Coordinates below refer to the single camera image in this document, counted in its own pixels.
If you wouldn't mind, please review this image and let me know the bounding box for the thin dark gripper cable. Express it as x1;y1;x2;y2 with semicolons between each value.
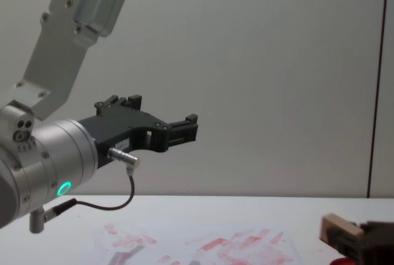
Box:
42;147;142;221

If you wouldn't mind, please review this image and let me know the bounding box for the thin dark wall strip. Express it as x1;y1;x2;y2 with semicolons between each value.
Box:
367;0;390;198

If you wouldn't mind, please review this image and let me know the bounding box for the wooden block stamp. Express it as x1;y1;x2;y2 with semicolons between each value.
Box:
320;213;366;245

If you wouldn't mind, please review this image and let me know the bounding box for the white paper with red marks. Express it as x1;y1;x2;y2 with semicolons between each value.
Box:
92;220;304;265

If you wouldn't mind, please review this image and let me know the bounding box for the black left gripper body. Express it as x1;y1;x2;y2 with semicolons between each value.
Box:
76;107;169;171

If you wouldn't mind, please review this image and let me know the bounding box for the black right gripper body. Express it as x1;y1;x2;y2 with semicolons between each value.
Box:
353;221;394;265

